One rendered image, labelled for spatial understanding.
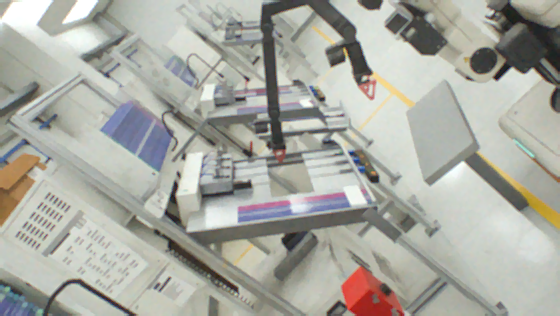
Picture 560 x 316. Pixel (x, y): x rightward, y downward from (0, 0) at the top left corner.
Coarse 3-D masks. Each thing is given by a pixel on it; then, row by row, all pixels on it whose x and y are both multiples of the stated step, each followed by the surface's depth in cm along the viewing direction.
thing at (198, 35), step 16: (192, 16) 654; (192, 32) 653; (208, 32) 662; (224, 32) 702; (176, 48) 655; (192, 48) 657; (208, 48) 658; (224, 48) 656; (288, 48) 735; (192, 64) 664; (224, 64) 667; (240, 64) 734; (256, 64) 703; (304, 64) 670; (256, 80) 677; (288, 80) 680
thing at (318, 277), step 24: (336, 240) 239; (360, 240) 271; (264, 264) 266; (312, 264) 225; (336, 264) 212; (360, 264) 236; (384, 264) 267; (240, 288) 271; (288, 288) 228; (312, 288) 212; (336, 288) 202; (264, 312) 232; (312, 312) 205
